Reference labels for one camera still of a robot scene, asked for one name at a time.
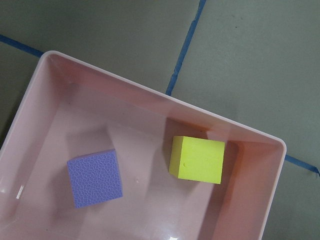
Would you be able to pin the yellow-green foam block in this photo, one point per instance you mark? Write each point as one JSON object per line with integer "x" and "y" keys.
{"x": 197, "y": 159}

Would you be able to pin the pink plastic bin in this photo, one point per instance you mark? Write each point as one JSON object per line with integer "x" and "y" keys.
{"x": 72, "y": 108}

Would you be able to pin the purple foam block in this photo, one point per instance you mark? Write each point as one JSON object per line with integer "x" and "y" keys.
{"x": 95, "y": 178}

